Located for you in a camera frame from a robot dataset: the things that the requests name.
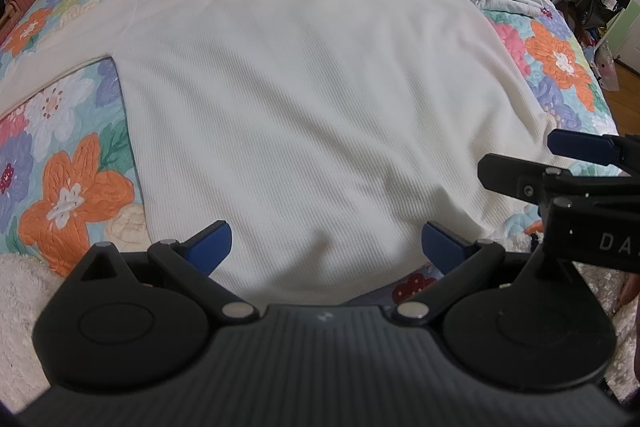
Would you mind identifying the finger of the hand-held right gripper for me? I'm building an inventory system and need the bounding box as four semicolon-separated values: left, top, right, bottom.
547;129;640;168
477;153;566;208

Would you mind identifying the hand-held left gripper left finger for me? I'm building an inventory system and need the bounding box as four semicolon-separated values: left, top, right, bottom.
80;220;260;326

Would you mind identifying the white fluffy blanket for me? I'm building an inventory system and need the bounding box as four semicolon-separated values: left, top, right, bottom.
0;227;640;413

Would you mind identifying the brown bag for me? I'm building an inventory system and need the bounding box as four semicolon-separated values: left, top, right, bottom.
0;0;44;48

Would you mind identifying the floral quilt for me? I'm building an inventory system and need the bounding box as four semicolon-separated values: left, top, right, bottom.
0;0;622;309

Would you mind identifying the clear plastic bag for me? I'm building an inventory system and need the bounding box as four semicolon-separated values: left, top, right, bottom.
594;41;622;94

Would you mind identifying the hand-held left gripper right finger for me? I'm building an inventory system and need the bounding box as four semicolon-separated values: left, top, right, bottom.
394;221;507;326

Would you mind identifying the white door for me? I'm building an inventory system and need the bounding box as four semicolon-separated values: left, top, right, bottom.
606;0;640;75

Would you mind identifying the cream waffle-knit sweater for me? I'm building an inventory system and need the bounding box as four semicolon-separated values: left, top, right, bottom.
0;0;576;309

